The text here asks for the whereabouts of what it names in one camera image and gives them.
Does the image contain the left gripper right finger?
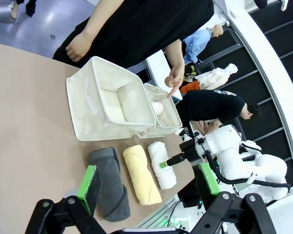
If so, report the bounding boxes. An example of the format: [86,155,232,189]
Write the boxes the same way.
[190,162,278,234]

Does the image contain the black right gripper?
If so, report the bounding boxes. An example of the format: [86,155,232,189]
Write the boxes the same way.
[159,139,204,169]

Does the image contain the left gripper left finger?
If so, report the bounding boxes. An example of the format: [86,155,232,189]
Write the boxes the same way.
[24,165,108,234]

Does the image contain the white towel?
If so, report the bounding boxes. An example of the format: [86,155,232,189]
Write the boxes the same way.
[147,140,178,190]

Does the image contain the grey towel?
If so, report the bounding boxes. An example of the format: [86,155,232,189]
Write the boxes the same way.
[87,146,131,222]

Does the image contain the person's right forearm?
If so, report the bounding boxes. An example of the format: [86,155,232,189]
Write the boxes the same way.
[82,0,125,46]

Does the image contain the person's left forearm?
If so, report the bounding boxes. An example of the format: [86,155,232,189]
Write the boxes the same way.
[165,39,186,71]

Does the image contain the person's left hand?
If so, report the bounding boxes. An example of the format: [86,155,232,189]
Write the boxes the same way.
[164,65,186,99]

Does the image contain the person's right hand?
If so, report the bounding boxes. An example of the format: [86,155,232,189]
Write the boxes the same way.
[65,33,90,63]

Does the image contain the yellow rolled towel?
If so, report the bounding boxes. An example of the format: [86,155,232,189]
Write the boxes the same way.
[122,144,163,205]

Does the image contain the cream fabric basket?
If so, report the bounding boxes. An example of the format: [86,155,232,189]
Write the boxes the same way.
[65,56,157,142]
[136,82,184,139]

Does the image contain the bending person in black t-shirt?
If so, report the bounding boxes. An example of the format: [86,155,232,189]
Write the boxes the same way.
[177,89,261,136]

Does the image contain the orange cloth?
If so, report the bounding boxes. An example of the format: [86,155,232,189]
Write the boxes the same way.
[180,81,201,95]

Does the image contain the mannequin in white garment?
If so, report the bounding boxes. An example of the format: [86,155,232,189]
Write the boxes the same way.
[194,63,239,90]

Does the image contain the mannequin in blue shirt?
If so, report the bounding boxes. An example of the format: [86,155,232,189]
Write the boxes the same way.
[183,24,224,64]

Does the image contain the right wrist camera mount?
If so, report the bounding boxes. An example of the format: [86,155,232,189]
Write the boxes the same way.
[174,127,201,143]

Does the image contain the aluminium frame rail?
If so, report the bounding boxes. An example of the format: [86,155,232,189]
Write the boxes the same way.
[136,194,181,229]

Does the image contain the black sleeved cable bundle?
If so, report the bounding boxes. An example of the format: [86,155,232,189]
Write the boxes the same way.
[205,140,293,193]

